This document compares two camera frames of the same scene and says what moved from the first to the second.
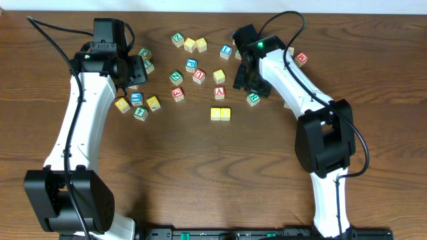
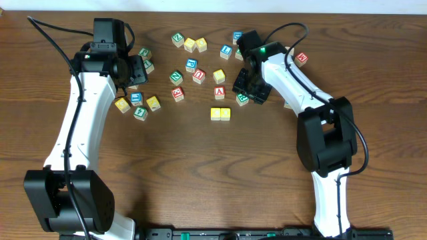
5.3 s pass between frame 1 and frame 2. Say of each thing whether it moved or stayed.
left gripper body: stayed
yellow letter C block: stayed
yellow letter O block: stayed
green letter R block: moved
